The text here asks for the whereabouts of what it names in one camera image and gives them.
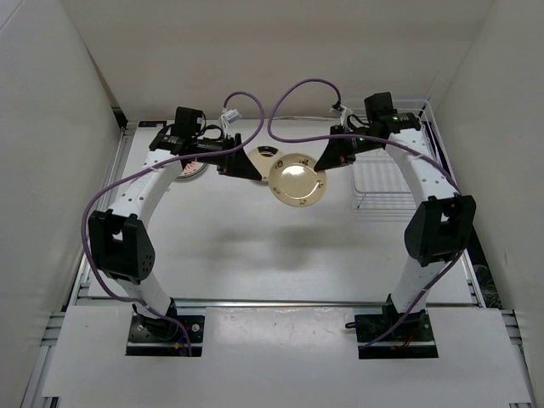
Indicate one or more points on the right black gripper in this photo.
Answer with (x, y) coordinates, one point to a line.
(337, 154)

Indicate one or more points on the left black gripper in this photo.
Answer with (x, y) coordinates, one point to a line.
(239, 165)

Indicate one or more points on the beige plate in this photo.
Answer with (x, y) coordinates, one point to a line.
(294, 181)
(263, 158)

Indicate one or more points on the white plate orange sunburst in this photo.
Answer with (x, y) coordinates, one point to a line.
(192, 170)

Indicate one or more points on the beige plate back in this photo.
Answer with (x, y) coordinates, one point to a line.
(294, 181)

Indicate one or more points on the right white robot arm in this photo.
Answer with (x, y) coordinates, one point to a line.
(439, 229)

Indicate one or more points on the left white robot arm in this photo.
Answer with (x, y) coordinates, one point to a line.
(116, 240)

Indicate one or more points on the white front cover board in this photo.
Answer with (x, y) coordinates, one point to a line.
(284, 358)

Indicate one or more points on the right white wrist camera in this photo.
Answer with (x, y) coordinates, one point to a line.
(342, 111)

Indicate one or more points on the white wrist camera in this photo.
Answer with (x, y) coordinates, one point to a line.
(342, 111)
(229, 116)

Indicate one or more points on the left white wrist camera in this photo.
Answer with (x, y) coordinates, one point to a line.
(229, 116)

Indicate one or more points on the white wire dish rack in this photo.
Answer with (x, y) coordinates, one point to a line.
(379, 191)

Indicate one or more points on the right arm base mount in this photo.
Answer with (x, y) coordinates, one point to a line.
(413, 339)

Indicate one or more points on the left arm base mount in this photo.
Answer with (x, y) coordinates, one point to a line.
(146, 338)

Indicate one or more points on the aluminium frame rail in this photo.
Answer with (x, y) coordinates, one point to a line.
(203, 303)

